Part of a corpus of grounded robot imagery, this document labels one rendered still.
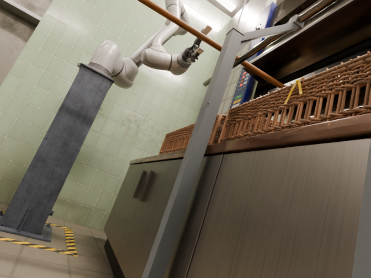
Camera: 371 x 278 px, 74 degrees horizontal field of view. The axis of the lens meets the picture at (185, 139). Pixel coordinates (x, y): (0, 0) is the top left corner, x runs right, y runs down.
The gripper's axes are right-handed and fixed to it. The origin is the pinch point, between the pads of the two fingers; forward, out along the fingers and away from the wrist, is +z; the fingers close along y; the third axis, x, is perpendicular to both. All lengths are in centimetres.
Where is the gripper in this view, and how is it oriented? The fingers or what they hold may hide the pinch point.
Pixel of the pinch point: (205, 38)
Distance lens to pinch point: 131.2
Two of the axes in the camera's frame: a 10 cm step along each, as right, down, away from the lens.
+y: -3.2, 9.1, -2.6
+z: 4.0, -1.2, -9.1
